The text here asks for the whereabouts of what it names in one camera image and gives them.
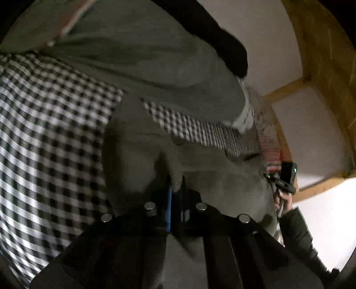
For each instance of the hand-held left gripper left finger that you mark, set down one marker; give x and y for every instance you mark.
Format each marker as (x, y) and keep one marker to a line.
(168, 207)

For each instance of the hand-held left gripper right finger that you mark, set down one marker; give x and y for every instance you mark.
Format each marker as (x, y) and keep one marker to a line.
(184, 215)

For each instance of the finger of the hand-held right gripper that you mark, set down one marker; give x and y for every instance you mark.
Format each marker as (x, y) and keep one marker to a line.
(272, 178)

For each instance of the grey zip jacket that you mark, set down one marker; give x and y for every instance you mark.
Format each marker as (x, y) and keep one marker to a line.
(222, 189)

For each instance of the person's right forearm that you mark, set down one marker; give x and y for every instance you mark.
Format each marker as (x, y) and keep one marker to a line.
(300, 239)

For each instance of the black clothes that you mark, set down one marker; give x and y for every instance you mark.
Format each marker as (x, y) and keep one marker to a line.
(222, 41)

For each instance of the person's right hand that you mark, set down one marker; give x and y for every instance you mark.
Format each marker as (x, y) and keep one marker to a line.
(285, 201)

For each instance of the red striped pillow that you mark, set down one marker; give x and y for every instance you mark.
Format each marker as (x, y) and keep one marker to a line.
(272, 155)

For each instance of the white dotted pillow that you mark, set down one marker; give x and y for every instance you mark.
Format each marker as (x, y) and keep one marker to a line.
(262, 116)

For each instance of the black white checkered bed sheet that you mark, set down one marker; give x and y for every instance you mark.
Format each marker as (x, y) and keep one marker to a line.
(41, 139)

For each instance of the wooden bunk bed frame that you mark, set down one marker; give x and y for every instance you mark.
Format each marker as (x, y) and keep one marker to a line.
(319, 41)

